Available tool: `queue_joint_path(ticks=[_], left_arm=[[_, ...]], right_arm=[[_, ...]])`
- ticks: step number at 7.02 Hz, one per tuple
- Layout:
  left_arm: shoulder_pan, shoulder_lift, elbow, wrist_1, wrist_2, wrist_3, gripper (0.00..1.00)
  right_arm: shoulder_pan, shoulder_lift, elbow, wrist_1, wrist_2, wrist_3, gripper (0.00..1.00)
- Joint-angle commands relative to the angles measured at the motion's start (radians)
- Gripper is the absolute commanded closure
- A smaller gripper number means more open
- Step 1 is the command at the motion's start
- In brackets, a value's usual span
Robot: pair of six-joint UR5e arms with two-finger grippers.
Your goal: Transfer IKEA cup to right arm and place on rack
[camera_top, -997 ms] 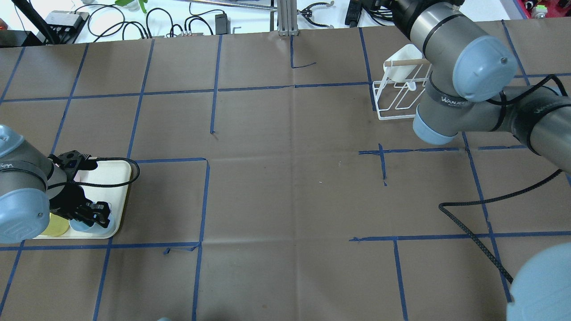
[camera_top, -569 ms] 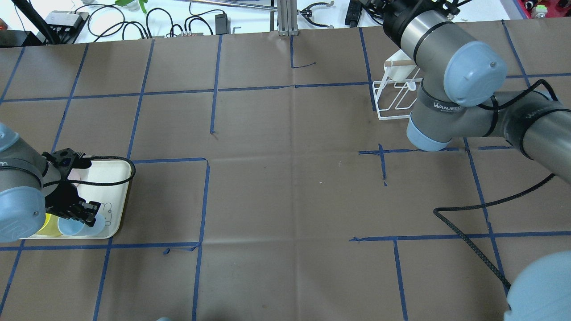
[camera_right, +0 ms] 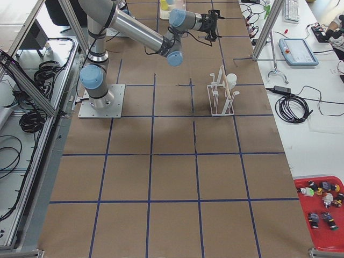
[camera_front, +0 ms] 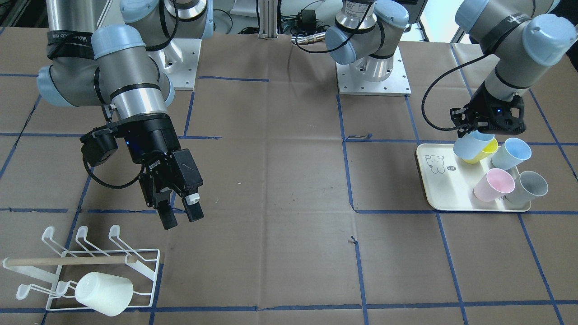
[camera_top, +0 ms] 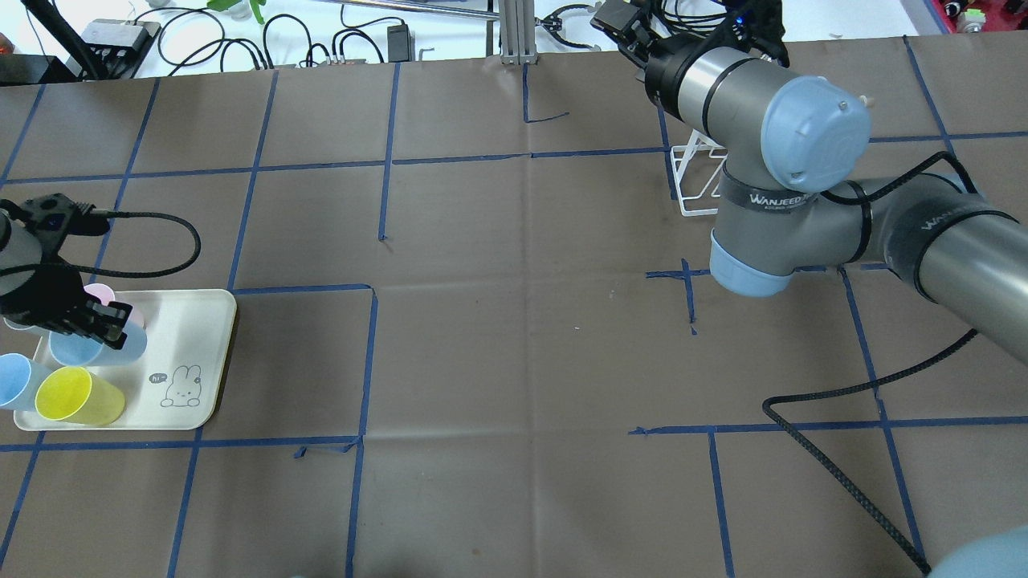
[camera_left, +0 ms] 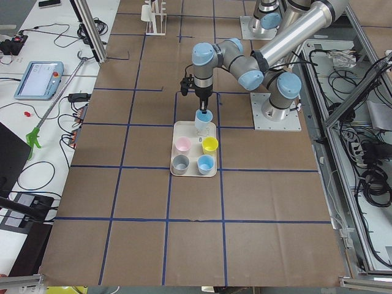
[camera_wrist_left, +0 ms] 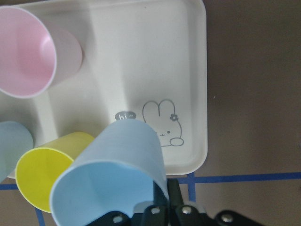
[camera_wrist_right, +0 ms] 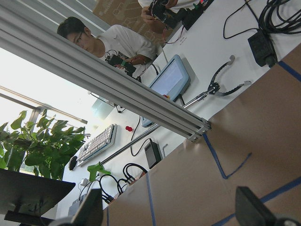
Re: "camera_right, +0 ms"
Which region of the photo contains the red parts bin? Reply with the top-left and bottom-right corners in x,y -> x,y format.
294,176 -> 343,252

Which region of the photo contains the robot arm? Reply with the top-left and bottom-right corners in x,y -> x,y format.
79,1 -> 221,118

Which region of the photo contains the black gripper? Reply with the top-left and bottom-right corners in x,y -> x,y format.
198,9 -> 225,42

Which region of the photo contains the aluminium frame post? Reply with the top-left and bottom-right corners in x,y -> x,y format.
252,0 -> 284,61

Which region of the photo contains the yellow plastic cup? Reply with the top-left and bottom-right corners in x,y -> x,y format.
160,0 -> 168,11

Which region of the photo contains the white computer keyboard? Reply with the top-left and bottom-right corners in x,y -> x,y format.
283,0 -> 300,24

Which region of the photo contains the metal reacher grabber tool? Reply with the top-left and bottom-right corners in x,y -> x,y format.
264,0 -> 290,85

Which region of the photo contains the white wire cup rack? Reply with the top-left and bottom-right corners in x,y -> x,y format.
207,65 -> 240,116

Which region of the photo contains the black power adapter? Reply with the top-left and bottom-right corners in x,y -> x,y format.
266,85 -> 291,95

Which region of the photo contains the cream white plastic cup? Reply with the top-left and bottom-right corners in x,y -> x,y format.
226,73 -> 237,90

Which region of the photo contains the left teach pendant tablet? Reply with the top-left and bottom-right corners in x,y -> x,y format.
278,38 -> 319,67

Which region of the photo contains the coiled black cable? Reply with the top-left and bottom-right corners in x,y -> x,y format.
278,95 -> 314,125

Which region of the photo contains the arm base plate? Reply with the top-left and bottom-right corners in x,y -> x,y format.
78,84 -> 125,119

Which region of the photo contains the cream plastic tray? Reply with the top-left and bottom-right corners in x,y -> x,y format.
159,0 -> 186,20

